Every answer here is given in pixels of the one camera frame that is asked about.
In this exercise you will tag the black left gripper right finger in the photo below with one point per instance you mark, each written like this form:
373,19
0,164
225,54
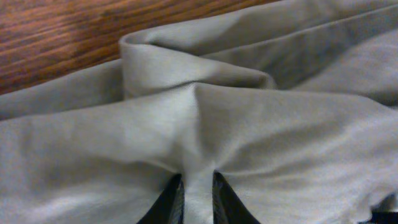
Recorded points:
227,207

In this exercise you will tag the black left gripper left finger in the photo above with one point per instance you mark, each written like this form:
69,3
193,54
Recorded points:
169,207

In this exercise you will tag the khaki green shorts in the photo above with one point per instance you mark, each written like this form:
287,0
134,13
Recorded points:
294,102

